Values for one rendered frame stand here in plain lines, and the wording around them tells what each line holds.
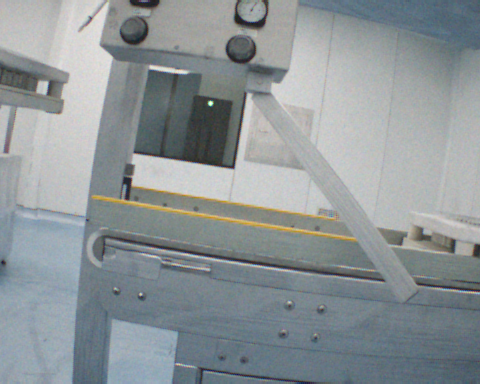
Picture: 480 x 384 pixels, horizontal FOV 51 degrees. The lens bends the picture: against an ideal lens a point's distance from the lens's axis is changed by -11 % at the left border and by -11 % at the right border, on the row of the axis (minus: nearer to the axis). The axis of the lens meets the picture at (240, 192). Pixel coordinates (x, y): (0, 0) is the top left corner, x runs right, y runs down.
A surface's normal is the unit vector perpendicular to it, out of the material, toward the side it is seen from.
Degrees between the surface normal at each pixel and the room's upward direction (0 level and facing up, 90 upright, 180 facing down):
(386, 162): 90
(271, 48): 90
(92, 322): 90
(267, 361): 90
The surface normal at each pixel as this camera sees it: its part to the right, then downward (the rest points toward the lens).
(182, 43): 0.02, 0.06
